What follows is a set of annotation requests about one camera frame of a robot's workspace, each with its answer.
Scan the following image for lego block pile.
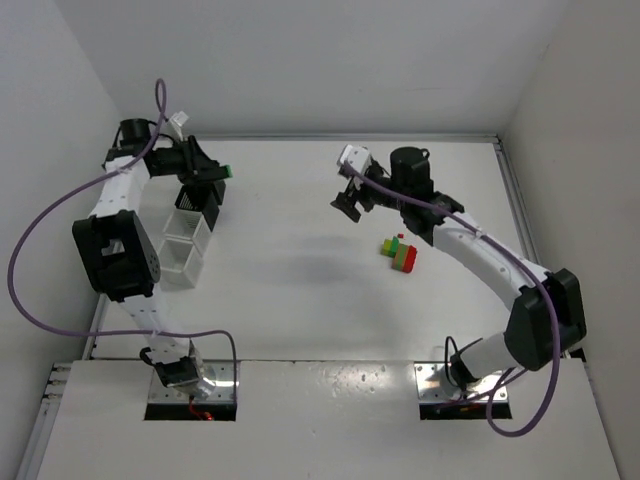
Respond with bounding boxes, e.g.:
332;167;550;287
380;236;418;274

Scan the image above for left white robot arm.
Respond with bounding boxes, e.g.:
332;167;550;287
72;118;232;398

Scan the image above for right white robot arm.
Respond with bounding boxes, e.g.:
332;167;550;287
331;145;587;393

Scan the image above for black slotted container far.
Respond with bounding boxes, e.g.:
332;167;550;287
174;185;209;212

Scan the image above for white slotted container far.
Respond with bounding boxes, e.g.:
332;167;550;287
163;209;212;243

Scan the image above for white slotted container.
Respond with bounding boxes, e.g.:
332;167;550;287
158;237;204;289
163;209;212;243

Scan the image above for white slotted container near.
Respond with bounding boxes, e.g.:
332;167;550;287
158;237;204;289

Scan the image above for white front cover panel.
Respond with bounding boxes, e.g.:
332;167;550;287
39;360;618;479

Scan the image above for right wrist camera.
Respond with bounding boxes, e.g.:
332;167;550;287
337;144;372;178

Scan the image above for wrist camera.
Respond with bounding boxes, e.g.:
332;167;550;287
337;144;372;178
169;111;189;141

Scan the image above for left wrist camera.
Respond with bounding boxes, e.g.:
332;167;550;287
169;111;189;141

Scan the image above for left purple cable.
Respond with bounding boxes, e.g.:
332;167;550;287
7;78;238;391

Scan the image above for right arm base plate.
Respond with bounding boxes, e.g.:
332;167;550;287
413;362;502;406

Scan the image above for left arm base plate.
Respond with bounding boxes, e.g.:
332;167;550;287
147;360;239;405

